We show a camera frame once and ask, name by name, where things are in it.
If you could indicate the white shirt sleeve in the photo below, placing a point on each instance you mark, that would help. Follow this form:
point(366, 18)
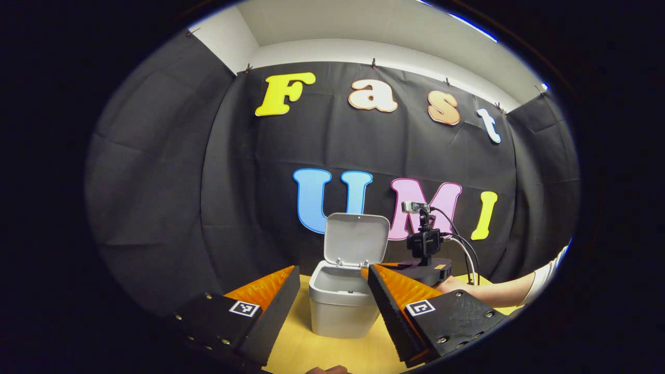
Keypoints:
point(545, 275)

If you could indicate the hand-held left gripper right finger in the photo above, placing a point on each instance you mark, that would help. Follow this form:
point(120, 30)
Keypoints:
point(392, 322)

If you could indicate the black backdrop cloth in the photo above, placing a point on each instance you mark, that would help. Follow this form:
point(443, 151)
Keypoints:
point(182, 182)

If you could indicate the white desktop garbage bin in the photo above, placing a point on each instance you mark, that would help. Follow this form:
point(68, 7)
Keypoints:
point(340, 306)

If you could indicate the wooden desktop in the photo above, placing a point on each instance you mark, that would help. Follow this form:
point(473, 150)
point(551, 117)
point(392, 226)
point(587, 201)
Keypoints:
point(296, 348)

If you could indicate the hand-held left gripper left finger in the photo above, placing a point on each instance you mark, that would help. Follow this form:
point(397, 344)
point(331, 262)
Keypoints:
point(273, 317)

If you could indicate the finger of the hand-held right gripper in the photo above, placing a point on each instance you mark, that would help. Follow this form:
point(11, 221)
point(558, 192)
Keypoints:
point(431, 271)

